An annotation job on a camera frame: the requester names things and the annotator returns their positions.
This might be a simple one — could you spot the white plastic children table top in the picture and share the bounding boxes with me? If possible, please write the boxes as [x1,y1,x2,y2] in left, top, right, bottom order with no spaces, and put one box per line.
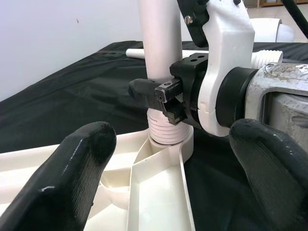
[0,125,195,231]

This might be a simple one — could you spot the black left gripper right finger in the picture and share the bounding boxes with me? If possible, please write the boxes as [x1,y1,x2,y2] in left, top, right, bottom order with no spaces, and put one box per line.
[228,118,308,231]

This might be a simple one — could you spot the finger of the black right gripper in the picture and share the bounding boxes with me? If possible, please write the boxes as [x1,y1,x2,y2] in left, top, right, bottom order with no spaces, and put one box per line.
[128,78,183,114]

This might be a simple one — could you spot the white tapered table leg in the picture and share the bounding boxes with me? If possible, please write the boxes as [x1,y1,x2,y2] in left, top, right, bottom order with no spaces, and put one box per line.
[126,49,285,72]
[137,0,191,145]

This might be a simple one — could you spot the white rounded plastic object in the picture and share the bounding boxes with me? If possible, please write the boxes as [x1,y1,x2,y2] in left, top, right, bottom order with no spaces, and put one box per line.
[250,18,295,43]

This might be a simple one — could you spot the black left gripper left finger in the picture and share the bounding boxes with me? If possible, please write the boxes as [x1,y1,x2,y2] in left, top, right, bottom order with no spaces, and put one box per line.
[0,121,117,231]

